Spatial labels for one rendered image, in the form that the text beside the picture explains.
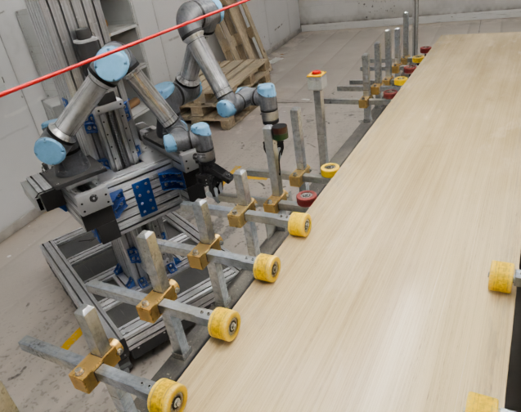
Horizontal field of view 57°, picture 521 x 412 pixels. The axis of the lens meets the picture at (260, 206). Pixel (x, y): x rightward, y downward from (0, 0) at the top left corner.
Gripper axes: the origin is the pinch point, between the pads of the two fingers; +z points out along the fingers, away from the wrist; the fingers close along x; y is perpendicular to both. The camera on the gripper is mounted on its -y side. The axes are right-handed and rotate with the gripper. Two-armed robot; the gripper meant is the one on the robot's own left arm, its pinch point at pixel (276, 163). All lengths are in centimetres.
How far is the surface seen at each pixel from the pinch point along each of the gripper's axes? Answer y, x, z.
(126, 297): -95, 34, -5
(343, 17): 764, -39, 71
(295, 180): -7.9, -8.9, 5.3
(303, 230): -62, -16, -4
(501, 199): -42, -83, 0
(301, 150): -1.4, -12.2, -6.0
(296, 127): -1.0, -11.1, -16.3
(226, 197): -20.4, 19.8, 4.9
